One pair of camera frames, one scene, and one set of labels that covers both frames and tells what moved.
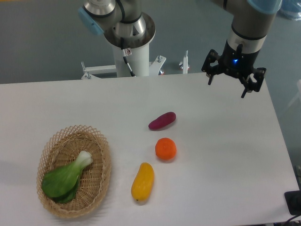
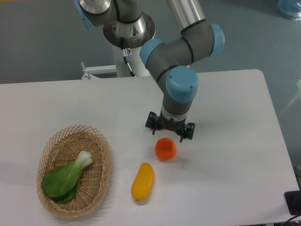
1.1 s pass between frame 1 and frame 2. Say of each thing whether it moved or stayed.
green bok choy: stayed
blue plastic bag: stayed
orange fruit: stayed
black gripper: moved
